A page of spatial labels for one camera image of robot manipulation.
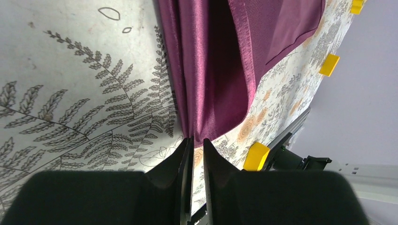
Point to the floral tablecloth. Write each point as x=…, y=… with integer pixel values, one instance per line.
x=84, y=85

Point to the yellow block at right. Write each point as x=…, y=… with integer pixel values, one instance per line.
x=329, y=65

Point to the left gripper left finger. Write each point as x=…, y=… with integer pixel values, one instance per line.
x=161, y=196

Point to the yellow block near front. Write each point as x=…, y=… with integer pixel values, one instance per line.
x=256, y=157

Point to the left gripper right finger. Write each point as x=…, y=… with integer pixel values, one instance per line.
x=292, y=197

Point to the yellow block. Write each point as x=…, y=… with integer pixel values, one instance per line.
x=256, y=157
x=329, y=65

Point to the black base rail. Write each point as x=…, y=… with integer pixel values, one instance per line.
x=283, y=138

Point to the purple satin napkin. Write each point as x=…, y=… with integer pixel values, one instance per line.
x=218, y=51

